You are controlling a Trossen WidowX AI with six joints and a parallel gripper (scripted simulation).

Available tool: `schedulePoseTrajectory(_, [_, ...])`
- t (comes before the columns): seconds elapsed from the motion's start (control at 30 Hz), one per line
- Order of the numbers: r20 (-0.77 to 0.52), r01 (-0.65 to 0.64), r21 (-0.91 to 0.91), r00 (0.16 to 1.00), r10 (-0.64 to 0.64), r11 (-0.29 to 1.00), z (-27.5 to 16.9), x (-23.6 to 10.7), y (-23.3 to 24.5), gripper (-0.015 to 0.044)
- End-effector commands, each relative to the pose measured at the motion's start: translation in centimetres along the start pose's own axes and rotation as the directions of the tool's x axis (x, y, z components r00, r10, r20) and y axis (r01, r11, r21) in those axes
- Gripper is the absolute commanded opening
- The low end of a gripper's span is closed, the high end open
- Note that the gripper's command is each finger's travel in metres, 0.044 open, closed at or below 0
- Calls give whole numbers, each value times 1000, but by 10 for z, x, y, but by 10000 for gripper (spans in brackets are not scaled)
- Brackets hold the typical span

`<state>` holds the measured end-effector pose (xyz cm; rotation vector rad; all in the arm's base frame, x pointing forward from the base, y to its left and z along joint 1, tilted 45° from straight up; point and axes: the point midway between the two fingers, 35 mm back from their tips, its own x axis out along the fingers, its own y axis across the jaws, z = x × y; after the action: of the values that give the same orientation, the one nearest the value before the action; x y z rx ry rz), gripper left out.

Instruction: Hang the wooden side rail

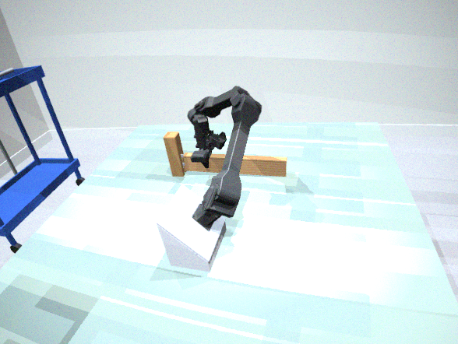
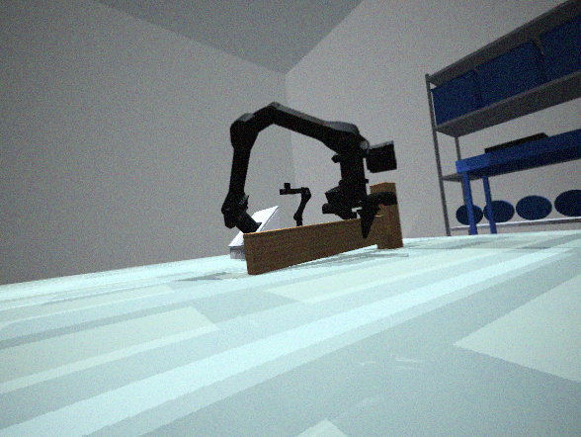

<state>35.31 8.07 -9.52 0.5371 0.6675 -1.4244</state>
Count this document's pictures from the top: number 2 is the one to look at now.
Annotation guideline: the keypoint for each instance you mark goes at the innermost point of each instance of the wooden side rail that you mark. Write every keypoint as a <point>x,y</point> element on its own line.
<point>276,249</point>

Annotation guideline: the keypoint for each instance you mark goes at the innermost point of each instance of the wooden slotted post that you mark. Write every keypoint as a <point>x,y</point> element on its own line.
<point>391,218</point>

